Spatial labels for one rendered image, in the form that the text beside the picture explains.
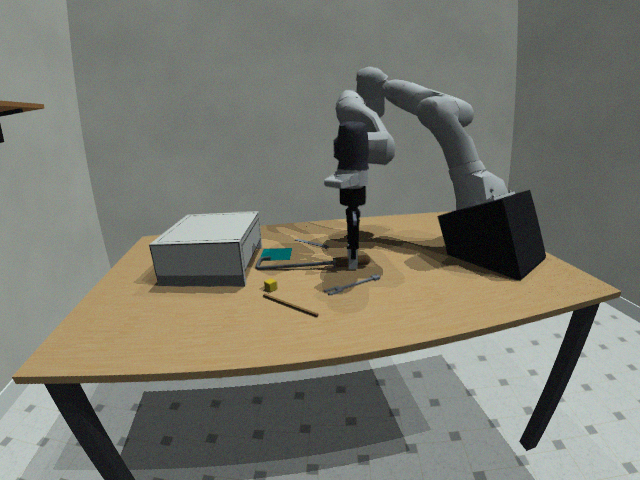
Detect teal square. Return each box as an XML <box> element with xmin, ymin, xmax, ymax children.
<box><xmin>260</xmin><ymin>248</ymin><xmax>292</xmax><ymax>260</ymax></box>

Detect small yellow cube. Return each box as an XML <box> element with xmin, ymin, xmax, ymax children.
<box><xmin>264</xmin><ymin>278</ymin><xmax>277</xmax><ymax>292</ymax></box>

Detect brown thin rod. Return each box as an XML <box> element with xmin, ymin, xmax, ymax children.
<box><xmin>263</xmin><ymin>294</ymin><xmax>319</xmax><ymax>317</ymax></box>

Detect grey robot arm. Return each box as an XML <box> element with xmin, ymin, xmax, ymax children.
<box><xmin>324</xmin><ymin>67</ymin><xmax>515</xmax><ymax>210</ymax></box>

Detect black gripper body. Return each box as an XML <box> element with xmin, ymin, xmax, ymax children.
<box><xmin>340</xmin><ymin>186</ymin><xmax>366</xmax><ymax>222</ymax></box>

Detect grey metal hook with dark handle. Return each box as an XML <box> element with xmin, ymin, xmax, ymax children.
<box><xmin>256</xmin><ymin>255</ymin><xmax>370</xmax><ymax>270</ymax></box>

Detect grey wrench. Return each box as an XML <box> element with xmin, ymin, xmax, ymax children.
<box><xmin>324</xmin><ymin>274</ymin><xmax>380</xmax><ymax>296</ymax></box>

